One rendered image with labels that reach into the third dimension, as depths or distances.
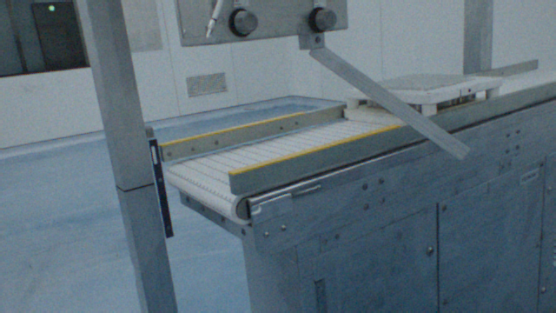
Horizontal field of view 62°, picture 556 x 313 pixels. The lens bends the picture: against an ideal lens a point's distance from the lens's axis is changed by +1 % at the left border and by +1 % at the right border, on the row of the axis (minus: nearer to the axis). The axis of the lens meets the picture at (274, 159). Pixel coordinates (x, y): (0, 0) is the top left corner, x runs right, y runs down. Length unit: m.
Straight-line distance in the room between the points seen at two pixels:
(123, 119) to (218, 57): 5.51
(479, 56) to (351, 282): 0.88
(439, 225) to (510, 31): 3.33
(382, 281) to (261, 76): 5.79
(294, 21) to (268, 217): 0.28
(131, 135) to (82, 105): 5.05
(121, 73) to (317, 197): 0.40
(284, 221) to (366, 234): 0.24
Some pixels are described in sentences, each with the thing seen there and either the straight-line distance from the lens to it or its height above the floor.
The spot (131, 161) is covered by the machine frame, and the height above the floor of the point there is 0.85.
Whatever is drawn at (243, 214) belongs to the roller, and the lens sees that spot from 0.67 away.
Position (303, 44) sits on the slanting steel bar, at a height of 1.03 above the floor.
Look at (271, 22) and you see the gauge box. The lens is 0.61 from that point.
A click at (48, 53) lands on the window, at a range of 5.87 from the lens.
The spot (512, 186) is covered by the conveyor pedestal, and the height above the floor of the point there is 0.61.
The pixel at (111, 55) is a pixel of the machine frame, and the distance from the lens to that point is 0.86.
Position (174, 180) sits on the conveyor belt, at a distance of 0.85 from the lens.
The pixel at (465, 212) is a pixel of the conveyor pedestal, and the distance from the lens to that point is 1.15.
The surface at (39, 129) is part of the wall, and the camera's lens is 5.91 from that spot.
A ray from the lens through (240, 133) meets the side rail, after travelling 0.94.
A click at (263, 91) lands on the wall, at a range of 6.66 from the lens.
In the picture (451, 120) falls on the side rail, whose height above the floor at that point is 0.85.
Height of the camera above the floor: 1.05
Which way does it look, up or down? 16 degrees down
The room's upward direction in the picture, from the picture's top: 6 degrees counter-clockwise
